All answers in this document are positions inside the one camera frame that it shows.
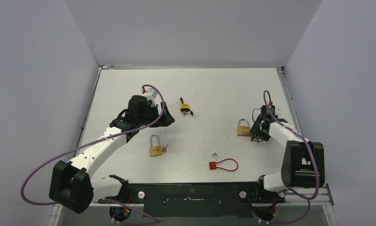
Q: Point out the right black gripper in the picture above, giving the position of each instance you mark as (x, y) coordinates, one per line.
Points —
(260, 127)

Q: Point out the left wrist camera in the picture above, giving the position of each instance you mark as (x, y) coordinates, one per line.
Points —
(149, 93)

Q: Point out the brass padlock long shackle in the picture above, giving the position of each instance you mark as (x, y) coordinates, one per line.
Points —
(156, 148)

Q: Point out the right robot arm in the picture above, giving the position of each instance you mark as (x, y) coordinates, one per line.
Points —
(303, 162)

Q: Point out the keys of yellow padlock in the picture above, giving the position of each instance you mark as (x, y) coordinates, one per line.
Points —
(189, 114)

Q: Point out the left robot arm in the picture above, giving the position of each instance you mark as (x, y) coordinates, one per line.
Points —
(72, 185)

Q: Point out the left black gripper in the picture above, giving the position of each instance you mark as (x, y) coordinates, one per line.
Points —
(165, 120)

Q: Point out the keys beside long-shackle padlock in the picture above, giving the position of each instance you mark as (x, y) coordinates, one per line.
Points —
(164, 148)

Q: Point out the yellow black padlock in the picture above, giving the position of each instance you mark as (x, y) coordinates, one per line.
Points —
(184, 107)

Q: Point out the brass padlock short shackle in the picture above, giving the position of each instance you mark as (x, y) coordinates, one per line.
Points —
(243, 128)

